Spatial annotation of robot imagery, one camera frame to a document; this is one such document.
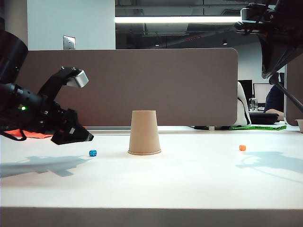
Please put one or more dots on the black pole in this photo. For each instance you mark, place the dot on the black pole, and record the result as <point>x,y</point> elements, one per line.
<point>290,95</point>

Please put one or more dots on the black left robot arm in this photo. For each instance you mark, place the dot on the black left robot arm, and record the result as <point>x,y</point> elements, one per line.
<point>11,54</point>

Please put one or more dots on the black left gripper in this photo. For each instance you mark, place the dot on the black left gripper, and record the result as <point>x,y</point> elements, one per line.
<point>59,118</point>

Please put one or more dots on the brown paper cup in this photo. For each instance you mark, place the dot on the brown paper cup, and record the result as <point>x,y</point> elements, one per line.
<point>144,134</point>

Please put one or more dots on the wide brown divider panel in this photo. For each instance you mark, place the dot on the wide brown divider panel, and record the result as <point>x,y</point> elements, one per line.
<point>154,82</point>

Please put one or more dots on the beige paper bowl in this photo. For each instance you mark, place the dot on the beige paper bowl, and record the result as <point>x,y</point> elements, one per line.
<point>300,125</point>

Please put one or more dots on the clear water bottle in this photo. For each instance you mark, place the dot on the clear water bottle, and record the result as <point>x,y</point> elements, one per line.
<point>253,104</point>

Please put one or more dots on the brown divider panel white edge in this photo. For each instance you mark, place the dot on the brown divider panel white edge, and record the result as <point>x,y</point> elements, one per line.
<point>296,94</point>

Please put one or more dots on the orange die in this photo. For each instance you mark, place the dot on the orange die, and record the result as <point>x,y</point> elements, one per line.
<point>242,148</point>

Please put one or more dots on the black flat case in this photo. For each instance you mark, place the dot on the black flat case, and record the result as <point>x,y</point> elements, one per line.
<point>264,117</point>

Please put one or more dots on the blue die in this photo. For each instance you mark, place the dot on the blue die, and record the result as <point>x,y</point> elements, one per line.
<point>93,153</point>

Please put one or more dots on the dark computer monitor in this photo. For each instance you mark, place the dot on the dark computer monitor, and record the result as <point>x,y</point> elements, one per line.
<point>247,88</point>

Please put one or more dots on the metal wall outlet plate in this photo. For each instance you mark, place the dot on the metal wall outlet plate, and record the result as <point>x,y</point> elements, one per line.
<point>69,42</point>

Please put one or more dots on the seated person in dark shirt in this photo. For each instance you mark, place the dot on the seated person in dark shirt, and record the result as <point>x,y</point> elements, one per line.
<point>274,101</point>

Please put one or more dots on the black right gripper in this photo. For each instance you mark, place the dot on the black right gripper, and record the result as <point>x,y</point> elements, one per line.
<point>284,35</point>

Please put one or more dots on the orange cloth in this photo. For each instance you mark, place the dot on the orange cloth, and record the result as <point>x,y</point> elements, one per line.
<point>33,134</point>

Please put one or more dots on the silver left wrist camera with bracket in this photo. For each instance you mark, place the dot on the silver left wrist camera with bracket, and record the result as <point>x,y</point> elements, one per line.
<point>79,79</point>

